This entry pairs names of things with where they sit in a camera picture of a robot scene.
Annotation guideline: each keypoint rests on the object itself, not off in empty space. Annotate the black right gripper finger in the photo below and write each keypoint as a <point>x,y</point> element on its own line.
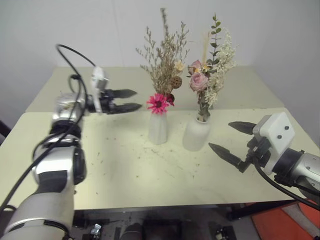
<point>240,126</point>
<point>226,154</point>

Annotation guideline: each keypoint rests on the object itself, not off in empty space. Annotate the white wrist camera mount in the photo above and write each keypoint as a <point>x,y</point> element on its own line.
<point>97,77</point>
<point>277,130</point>

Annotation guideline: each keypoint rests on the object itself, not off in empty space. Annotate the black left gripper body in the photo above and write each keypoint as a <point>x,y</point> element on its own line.
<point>107,100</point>

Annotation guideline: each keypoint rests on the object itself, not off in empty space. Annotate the dark rounded shape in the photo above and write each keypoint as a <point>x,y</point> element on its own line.
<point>133,232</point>

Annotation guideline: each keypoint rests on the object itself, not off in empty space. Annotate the dried bouquet with pink daisy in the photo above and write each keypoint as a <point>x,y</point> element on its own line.
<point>165,67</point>

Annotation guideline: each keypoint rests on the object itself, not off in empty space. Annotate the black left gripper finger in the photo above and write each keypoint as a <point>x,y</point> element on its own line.
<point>125,93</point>
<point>128,108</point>

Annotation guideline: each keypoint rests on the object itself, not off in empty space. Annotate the black metal frame bar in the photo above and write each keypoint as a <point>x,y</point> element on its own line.
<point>255,210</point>

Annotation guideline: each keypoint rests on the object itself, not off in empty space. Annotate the ribbed white tapered vase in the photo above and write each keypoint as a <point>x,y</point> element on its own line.
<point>158,130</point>

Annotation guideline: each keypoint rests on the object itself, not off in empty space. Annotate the smooth white bottle vase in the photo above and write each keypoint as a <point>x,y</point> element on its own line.
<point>196,136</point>

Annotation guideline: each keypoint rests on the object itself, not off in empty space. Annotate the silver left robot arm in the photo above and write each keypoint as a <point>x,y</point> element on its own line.
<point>50,212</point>

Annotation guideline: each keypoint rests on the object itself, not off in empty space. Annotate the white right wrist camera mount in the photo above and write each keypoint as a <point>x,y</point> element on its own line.
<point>277,130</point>

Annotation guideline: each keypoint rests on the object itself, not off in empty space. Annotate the dried bouquet with pink roses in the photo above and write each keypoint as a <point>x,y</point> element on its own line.
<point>198,81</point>

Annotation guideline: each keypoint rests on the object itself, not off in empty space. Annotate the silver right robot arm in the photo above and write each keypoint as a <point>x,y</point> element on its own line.
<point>308,165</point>

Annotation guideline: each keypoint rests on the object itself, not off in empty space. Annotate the orange object under table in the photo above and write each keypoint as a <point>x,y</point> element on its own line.
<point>271,225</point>

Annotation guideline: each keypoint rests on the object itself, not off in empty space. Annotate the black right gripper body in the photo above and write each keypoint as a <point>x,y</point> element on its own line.
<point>258,151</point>

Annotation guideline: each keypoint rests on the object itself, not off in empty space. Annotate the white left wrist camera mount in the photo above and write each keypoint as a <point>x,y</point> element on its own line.
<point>97,77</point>

